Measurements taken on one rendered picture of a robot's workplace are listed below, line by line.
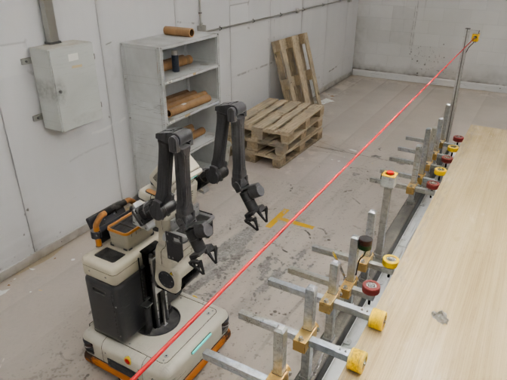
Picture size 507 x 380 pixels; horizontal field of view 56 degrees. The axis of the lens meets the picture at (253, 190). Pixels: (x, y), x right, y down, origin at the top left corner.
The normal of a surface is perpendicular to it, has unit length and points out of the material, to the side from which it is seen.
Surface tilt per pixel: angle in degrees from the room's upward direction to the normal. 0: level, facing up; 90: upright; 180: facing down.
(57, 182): 90
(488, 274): 0
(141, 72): 90
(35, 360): 0
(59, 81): 90
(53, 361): 0
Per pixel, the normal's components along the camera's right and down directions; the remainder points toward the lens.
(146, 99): -0.50, 0.39
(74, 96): 0.87, 0.22
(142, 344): 0.00, -0.90
